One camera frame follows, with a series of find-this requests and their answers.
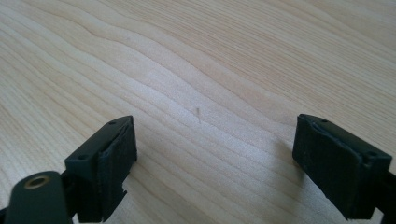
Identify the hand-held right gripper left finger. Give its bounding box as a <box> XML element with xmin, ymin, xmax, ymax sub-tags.
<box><xmin>64</xmin><ymin>115</ymin><xmax>138</xmax><ymax>223</ymax></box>

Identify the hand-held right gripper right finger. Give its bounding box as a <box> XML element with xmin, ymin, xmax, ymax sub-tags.
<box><xmin>291</xmin><ymin>113</ymin><xmax>393</xmax><ymax>220</ymax></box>

